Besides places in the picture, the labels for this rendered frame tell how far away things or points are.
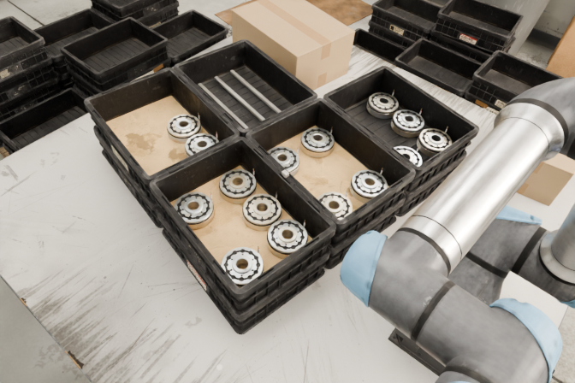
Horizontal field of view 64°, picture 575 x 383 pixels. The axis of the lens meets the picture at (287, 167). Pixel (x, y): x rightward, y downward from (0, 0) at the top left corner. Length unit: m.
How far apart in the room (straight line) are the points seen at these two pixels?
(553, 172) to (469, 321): 1.18
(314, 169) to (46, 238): 0.79
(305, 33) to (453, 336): 1.47
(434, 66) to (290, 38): 1.18
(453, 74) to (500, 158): 2.11
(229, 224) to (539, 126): 0.81
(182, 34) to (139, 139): 1.40
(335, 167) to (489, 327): 0.96
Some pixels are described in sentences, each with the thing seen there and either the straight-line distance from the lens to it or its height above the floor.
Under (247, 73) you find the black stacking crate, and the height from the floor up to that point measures 0.83.
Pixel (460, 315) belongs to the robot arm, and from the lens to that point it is 0.49.
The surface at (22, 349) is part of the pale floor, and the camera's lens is 2.16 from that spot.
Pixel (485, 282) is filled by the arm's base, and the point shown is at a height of 0.98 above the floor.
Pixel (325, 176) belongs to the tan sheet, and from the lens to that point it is 1.36.
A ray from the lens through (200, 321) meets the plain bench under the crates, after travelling 1.25.
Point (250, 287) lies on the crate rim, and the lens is 1.02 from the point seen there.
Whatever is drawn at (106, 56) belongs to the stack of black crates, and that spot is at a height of 0.49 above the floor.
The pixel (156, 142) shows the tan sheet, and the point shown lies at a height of 0.83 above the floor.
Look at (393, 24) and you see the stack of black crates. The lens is 2.95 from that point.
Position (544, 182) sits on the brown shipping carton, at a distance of 1.66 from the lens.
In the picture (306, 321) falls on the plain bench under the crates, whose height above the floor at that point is 0.70.
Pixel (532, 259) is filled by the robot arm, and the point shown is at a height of 1.05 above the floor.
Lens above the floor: 1.84
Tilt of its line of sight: 47 degrees down
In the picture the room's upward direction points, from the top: 5 degrees clockwise
